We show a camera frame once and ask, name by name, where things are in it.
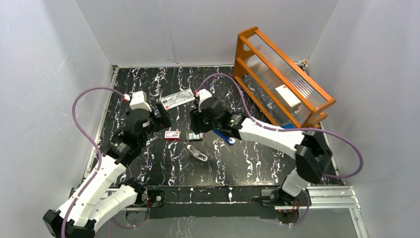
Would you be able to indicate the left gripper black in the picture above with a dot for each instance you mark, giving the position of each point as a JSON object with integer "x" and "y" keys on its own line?
{"x": 160, "y": 119}

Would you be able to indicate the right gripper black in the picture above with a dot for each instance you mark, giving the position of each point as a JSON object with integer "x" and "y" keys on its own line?
{"x": 196, "y": 117}

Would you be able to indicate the silver staple strip tray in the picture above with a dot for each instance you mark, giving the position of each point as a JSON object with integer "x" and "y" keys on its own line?
{"x": 194, "y": 137}

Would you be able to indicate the red white staple box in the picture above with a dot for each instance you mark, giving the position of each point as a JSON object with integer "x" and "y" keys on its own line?
{"x": 172, "y": 135}

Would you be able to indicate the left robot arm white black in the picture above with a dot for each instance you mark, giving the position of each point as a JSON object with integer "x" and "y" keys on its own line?
{"x": 86, "y": 211}

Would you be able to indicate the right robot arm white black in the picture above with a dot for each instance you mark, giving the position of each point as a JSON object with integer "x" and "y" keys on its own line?
{"x": 308, "y": 148}

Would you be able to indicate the clear plastic package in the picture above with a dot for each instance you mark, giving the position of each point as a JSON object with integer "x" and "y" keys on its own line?
{"x": 177, "y": 99}

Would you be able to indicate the blue object on shelf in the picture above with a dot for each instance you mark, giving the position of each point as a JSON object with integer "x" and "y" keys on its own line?
{"x": 288, "y": 126}

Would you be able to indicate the white box on shelf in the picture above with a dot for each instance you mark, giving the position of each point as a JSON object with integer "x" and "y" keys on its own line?
{"x": 287, "y": 97}

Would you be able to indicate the orange wooden shelf rack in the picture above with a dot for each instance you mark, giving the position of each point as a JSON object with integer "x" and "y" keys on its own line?
{"x": 260, "y": 66}

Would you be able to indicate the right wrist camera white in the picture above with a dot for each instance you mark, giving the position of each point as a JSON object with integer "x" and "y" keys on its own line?
{"x": 201, "y": 96}

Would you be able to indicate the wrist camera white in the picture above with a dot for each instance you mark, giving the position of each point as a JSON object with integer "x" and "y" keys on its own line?
{"x": 201, "y": 96}
{"x": 139, "y": 101}

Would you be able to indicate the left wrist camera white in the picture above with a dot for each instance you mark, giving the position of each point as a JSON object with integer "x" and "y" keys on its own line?
{"x": 139, "y": 101}

